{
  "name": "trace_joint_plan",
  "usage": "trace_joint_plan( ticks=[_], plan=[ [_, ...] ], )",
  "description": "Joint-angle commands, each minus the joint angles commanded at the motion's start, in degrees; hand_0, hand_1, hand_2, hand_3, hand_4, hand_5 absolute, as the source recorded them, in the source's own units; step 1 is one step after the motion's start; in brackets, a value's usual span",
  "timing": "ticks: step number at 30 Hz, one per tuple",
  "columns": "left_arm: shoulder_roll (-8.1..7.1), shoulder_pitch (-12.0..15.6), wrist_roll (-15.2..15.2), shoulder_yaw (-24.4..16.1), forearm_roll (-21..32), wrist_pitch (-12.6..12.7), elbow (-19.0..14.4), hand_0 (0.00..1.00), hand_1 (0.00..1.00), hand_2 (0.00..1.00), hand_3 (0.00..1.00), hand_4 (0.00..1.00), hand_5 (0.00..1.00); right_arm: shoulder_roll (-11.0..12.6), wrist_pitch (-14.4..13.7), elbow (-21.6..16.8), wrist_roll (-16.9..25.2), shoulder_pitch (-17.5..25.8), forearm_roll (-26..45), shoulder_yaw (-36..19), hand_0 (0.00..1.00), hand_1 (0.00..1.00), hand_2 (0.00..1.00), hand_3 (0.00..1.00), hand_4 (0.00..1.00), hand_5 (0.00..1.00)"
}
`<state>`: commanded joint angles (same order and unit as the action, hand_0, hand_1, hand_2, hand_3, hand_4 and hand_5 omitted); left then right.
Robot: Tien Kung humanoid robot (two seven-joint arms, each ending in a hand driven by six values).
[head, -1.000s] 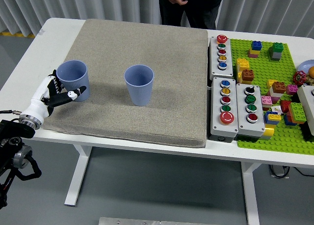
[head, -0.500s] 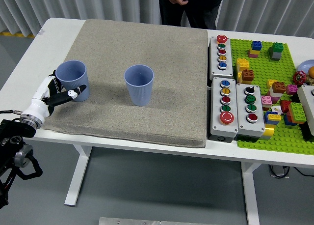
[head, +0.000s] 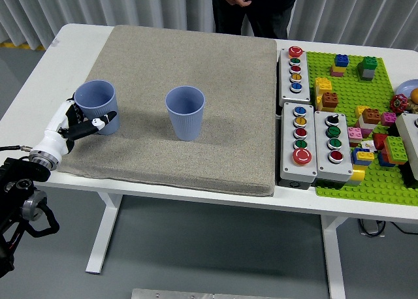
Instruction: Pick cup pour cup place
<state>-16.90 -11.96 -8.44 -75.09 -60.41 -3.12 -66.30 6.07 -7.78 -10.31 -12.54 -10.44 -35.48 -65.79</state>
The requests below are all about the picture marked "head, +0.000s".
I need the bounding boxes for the five-button box, large red mushroom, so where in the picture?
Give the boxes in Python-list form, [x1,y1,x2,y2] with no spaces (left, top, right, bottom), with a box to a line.
[280,102,319,191]

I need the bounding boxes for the four-button box with selector switch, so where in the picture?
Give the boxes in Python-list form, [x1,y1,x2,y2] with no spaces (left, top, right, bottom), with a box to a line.
[313,110,354,187]

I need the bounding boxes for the white pleated curtain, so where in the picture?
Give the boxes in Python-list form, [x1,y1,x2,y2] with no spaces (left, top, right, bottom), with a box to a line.
[0,0,418,50]

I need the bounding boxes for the yellow cylinder toy brick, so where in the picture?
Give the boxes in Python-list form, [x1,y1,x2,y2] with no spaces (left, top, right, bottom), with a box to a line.
[344,166,366,186]

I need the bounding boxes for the blue plate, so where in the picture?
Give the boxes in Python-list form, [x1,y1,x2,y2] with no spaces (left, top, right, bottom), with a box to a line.
[395,79,418,99]

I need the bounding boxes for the person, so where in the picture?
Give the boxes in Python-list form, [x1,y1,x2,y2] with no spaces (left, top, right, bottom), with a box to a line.
[210,0,300,40]

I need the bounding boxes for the grey-brown fabric mat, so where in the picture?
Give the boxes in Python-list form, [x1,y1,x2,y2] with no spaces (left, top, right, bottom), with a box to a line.
[57,25,278,197]

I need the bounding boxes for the grey toy brick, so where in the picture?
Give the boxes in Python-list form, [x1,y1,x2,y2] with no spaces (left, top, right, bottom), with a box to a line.
[358,67,376,82]

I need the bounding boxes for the green studded baseplate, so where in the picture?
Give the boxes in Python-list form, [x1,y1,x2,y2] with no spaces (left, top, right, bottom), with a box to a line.
[305,51,418,207]

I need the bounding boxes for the brown toy brick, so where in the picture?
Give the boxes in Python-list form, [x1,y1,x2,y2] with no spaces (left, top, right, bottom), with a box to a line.
[361,108,381,125]
[321,91,340,112]

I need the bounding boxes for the large green toy brick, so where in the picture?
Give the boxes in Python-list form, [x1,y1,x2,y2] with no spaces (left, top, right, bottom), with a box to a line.
[383,135,409,165]

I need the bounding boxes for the grey floor power strip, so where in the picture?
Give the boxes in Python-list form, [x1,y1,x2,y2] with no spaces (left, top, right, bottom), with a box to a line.
[357,217,386,237]

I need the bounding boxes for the white toy brick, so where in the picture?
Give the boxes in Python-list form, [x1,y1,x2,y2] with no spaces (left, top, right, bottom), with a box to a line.
[357,116,376,130]

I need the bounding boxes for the five-button box, small red mushroom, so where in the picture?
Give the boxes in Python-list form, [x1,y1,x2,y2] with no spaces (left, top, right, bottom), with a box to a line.
[277,46,312,108]

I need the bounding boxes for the white control box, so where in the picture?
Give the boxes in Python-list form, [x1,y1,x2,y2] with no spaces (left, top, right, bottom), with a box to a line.
[394,112,418,189]

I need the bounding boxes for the magenta toy brick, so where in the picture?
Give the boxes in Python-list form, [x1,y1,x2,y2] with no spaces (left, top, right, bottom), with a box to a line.
[380,111,397,127]

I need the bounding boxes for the black floor cable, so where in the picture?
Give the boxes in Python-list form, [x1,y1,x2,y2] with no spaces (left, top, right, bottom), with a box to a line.
[390,220,418,235]

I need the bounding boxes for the blue ribbed plastic cup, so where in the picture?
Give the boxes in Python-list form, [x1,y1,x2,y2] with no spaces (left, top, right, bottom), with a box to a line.
[165,85,206,142]
[73,80,120,136]

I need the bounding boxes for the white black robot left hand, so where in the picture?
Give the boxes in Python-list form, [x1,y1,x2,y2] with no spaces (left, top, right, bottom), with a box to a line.
[33,96,118,163]

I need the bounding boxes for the red toy brick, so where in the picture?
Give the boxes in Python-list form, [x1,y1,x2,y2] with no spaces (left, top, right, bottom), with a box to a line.
[372,133,389,151]

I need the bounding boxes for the white table leg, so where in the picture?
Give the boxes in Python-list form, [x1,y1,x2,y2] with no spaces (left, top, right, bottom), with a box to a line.
[319,213,347,299]
[85,193,124,275]

